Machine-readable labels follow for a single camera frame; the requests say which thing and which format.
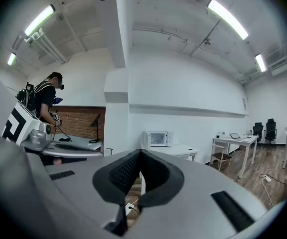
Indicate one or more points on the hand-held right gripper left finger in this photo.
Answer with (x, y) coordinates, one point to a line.
(78, 183)

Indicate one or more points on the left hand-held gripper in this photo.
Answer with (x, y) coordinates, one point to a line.
(16, 123)

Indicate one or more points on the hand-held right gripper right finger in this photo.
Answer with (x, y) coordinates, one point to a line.
(195, 183)

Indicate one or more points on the white microwave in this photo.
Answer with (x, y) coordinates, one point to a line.
(169, 138)

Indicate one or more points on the small black object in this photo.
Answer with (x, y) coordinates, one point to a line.
(65, 139)

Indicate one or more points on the light blue desk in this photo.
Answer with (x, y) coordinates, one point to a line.
(83, 142)

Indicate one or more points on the wooden chair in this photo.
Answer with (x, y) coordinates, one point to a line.
(222, 156)

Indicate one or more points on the black desk lamp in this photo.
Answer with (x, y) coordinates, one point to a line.
(95, 121)

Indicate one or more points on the white power strip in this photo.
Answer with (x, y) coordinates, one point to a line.
(128, 208)
(267, 179)

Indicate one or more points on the open laptop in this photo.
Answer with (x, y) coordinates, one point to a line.
(235, 136)

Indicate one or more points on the black office chair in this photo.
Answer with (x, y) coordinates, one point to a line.
(270, 129)
(258, 131)

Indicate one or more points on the ceiling tube light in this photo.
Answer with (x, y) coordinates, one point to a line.
(227, 17)
(40, 20)
(260, 62)
(11, 58)

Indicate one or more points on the white ceiling pipes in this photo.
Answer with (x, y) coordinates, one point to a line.
(46, 43)

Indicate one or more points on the ceiling security camera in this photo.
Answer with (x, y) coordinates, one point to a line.
(207, 42)

